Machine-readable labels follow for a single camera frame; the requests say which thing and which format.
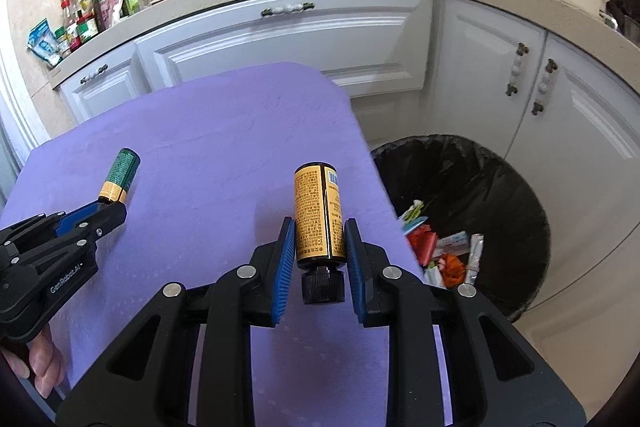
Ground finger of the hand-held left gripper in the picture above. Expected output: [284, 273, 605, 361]
[0, 201, 112, 253]
[50, 203, 127, 259]

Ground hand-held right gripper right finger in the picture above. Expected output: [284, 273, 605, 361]
[344, 217, 587, 427]

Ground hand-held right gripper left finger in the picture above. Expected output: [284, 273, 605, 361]
[55, 216, 297, 427]

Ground green bottle black cap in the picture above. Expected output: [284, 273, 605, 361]
[97, 148, 141, 205]

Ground yellow bottle black cap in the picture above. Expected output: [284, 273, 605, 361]
[292, 162, 347, 306]

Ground red plastic bag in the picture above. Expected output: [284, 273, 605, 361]
[406, 227, 440, 267]

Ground white barcode sachet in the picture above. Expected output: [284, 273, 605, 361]
[424, 262, 448, 289]

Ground green white wrapper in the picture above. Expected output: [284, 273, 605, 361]
[400, 201, 426, 223]

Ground orange plastic bag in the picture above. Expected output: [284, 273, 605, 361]
[439, 254, 468, 288]

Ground slim white sachet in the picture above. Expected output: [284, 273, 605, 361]
[466, 233, 486, 284]

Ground black bag-lined trash bin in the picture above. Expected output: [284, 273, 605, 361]
[369, 134, 552, 324]

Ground person's left hand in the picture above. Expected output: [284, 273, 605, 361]
[0, 324, 66, 398]

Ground purple tablecloth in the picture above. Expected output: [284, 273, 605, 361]
[0, 62, 451, 427]

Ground blue white packet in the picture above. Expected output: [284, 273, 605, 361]
[27, 18, 61, 68]

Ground cluster of condiment bottles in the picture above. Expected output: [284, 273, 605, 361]
[52, 0, 141, 60]

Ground wide white cabinet door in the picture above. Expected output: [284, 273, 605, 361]
[134, 0, 435, 100]

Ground white door frame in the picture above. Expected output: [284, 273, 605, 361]
[0, 42, 51, 208]

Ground white cabinet handle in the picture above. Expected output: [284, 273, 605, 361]
[504, 43, 530, 96]
[531, 58, 558, 116]
[80, 64, 110, 84]
[261, 3, 317, 18]

